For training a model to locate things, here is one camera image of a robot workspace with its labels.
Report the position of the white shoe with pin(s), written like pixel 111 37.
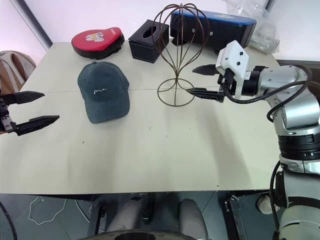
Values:
pixel 264 205

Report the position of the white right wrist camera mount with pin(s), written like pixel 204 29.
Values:
pixel 235 55

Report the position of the grey rounded robot leg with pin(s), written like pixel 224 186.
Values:
pixel 125 215
pixel 191 217

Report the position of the dark green baseball cap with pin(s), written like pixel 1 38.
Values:
pixel 105 105

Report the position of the clear plastic bag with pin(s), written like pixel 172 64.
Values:
pixel 262 30

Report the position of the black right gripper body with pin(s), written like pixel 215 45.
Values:
pixel 231 85

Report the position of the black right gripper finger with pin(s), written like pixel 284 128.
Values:
pixel 203 70
pixel 203 93

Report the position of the brown wooden chair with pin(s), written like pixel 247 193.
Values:
pixel 15 67

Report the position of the red and black punching pad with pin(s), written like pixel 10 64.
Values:
pixel 95 40

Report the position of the black case with blue lid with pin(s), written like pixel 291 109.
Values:
pixel 225 28

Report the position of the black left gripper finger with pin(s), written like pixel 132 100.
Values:
pixel 25 97
pixel 35 123

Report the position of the dark round disc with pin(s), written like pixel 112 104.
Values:
pixel 140 235

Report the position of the black tissue box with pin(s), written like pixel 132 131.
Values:
pixel 146 51

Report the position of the black metal table leg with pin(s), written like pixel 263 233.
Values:
pixel 236 217
pixel 97 215

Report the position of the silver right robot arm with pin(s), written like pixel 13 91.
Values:
pixel 295 107

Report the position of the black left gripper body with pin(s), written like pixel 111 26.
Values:
pixel 4 117

